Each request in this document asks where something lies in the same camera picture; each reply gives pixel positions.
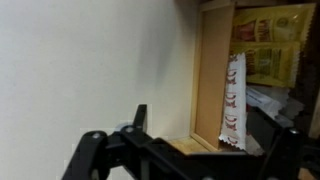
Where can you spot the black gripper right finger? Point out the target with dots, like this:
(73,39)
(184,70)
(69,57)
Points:
(283,153)

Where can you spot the yellow relish packet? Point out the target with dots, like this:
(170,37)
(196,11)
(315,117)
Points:
(273,25)
(270,63)

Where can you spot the white ketchup packets pile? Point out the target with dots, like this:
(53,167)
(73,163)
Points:
(266,100)

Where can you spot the wooden tiered condiment organizer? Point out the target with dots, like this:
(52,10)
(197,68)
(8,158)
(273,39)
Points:
(213,83)

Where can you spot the white ketchup packet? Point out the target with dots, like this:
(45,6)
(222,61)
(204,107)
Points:
(233,106)

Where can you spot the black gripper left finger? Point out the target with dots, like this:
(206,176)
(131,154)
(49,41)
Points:
(90,155)

